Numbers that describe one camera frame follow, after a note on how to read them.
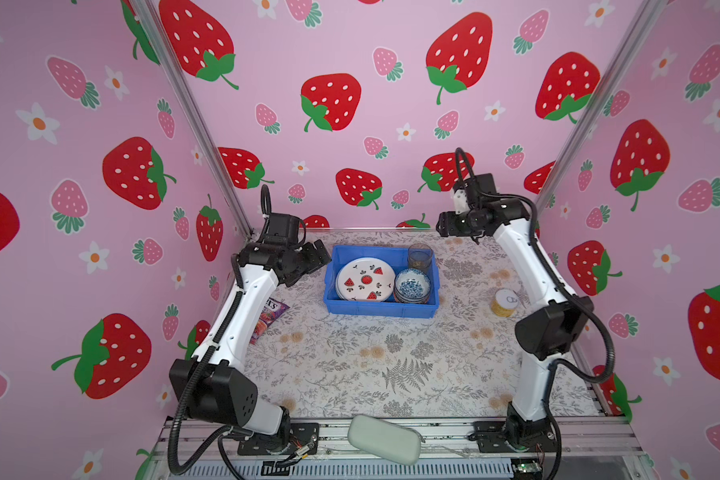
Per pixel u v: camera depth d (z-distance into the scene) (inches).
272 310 37.6
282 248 21.1
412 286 37.4
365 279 40.1
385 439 28.3
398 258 42.2
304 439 28.9
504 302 36.4
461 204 29.6
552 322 19.3
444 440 29.6
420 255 39.8
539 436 27.0
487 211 23.7
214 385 15.9
